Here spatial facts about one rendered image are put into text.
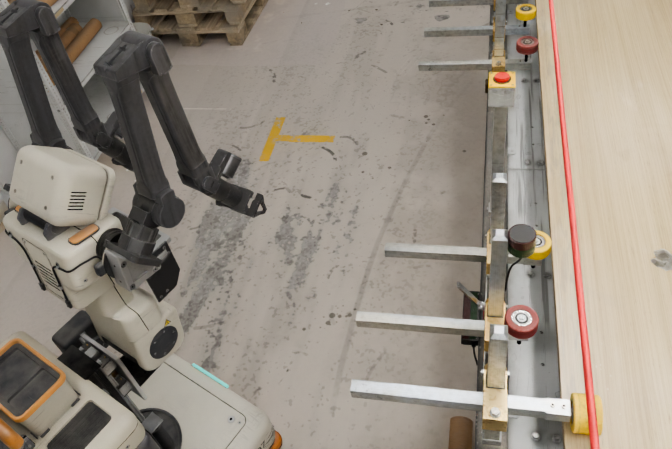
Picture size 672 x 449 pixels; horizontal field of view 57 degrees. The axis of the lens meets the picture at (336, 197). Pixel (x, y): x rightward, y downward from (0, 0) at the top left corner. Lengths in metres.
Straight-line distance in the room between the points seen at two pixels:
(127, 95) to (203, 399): 1.28
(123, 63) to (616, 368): 1.24
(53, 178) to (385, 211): 1.90
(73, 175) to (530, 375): 1.28
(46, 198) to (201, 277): 1.58
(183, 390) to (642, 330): 1.52
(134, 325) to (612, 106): 1.62
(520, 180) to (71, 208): 1.51
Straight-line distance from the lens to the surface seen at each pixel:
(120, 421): 1.76
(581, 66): 2.42
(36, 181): 1.60
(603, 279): 1.72
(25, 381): 1.83
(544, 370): 1.87
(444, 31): 2.79
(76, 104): 1.85
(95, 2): 4.24
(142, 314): 1.83
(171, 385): 2.42
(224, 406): 2.30
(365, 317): 1.67
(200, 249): 3.17
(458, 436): 2.36
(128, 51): 1.36
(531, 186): 2.32
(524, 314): 1.62
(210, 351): 2.79
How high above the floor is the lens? 2.23
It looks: 44 degrees down
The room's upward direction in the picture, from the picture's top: 11 degrees counter-clockwise
